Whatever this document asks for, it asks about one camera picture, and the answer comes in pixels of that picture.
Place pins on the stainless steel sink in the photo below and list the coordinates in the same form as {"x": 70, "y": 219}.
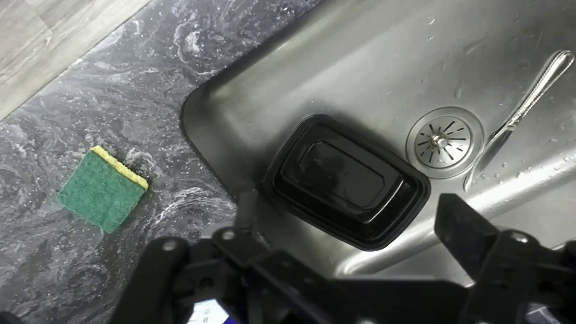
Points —
{"x": 372, "y": 65}

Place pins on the round metal sink drain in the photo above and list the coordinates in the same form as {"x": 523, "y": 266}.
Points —
{"x": 444, "y": 142}

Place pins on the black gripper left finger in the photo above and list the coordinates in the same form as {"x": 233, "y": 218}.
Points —
{"x": 248, "y": 212}

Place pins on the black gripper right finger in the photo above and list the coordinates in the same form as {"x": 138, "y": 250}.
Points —
{"x": 466, "y": 230}

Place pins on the green and yellow sponge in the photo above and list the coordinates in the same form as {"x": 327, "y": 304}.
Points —
{"x": 102, "y": 191}

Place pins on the silver butter knife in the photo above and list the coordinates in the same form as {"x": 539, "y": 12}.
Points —
{"x": 516, "y": 117}

